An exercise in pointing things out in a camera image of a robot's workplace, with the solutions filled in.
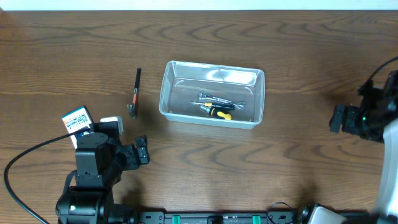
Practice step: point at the blue white card box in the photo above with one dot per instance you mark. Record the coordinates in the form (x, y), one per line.
(76, 120)

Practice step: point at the clear plastic container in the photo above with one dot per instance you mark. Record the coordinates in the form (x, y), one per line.
(183, 81)

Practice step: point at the thin black precision screwdriver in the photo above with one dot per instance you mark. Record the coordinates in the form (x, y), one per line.
(221, 106)

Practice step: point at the silver combination wrench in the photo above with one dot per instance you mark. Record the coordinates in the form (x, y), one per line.
(236, 104)

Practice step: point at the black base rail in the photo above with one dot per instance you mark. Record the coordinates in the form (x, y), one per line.
(274, 216)

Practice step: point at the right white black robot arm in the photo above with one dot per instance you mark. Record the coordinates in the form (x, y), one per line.
(381, 103)

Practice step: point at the stubby yellow black screwdriver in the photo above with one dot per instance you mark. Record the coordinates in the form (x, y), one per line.
(214, 112)

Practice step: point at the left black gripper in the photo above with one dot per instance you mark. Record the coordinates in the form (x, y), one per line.
(132, 162)

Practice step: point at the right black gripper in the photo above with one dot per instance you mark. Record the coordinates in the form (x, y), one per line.
(351, 112)

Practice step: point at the small black claw hammer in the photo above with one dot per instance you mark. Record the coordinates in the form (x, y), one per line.
(133, 107)

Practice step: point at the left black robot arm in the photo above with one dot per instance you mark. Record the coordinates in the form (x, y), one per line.
(88, 192)

